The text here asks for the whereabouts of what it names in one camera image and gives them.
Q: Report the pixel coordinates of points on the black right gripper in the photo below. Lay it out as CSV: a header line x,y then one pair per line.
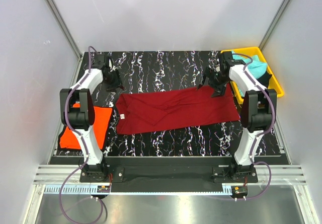
x,y
219,90

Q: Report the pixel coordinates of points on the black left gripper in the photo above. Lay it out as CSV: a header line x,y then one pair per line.
x,y
117,83

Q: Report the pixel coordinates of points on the dark red polo shirt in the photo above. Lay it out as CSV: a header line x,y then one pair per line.
x,y
159,111

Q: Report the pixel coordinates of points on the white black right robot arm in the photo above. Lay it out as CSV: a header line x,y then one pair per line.
x,y
257,116

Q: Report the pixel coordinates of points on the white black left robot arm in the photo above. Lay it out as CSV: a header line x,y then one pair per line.
x,y
78,114

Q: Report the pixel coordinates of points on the folded orange t shirt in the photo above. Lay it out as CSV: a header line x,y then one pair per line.
x,y
67,140

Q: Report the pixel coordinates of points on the turquoise t shirt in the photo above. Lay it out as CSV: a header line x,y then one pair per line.
x,y
256,68

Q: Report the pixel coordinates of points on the black t shirt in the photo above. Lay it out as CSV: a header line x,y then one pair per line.
x,y
265,79

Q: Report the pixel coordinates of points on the yellow plastic bin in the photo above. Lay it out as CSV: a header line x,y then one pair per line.
x,y
273,83

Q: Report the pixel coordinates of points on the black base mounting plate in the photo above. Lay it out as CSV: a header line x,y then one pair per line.
x,y
150,185

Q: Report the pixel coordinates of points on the left orange connector box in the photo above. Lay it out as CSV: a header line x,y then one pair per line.
x,y
104,188

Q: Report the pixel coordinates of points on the orange connector box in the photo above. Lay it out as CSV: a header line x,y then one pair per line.
x,y
239,191
104,188

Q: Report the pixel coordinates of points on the right orange connector box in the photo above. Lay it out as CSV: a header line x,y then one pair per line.
x,y
239,191

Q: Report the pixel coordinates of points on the right corner aluminium post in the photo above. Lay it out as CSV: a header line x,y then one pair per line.
x,y
275,21

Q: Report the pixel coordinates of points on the corner aluminium post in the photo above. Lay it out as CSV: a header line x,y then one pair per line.
x,y
63,27
275,21

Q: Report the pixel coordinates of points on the left corner aluminium post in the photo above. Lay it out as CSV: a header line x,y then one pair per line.
x,y
63,27

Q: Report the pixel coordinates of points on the aluminium frame rail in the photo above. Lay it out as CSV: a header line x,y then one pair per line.
x,y
277,174

